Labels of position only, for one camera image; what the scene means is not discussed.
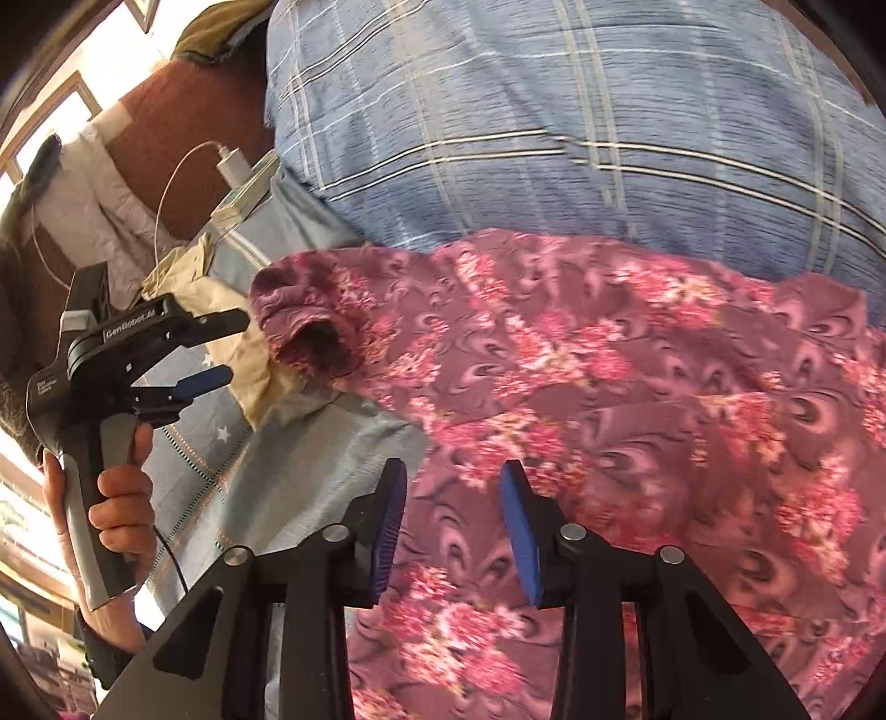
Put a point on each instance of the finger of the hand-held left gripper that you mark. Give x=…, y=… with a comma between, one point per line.
x=206, y=381
x=214, y=325

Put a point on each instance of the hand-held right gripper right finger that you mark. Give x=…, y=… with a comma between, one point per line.
x=519, y=533

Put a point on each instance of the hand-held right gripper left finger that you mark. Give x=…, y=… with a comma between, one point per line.
x=384, y=533

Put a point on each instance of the pink floral garment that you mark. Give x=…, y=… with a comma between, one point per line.
x=623, y=388

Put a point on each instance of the person's left forearm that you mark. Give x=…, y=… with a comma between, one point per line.
x=104, y=658

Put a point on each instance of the person's left hand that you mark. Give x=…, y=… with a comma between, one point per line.
x=128, y=505

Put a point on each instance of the beige cloth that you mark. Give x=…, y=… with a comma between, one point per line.
x=185, y=284

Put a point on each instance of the grey star-patterned bed sheet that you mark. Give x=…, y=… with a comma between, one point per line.
x=201, y=450

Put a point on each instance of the white power strip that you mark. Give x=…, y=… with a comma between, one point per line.
x=242, y=201

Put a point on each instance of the white charger plug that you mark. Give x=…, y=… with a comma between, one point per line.
x=234, y=166

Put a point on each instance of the white quilted cloth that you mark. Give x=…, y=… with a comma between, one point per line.
x=76, y=201

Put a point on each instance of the brown headboard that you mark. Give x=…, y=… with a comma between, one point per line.
x=187, y=118

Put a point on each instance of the dark cloth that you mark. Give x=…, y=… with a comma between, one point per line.
x=38, y=166

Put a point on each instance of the olive cloth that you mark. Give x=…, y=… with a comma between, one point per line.
x=214, y=31

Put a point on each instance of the blue plaid quilt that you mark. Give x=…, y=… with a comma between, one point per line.
x=519, y=124

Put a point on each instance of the wooden window frame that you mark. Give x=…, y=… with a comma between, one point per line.
x=66, y=114

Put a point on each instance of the wooden picture frame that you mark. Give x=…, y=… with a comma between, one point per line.
x=142, y=14

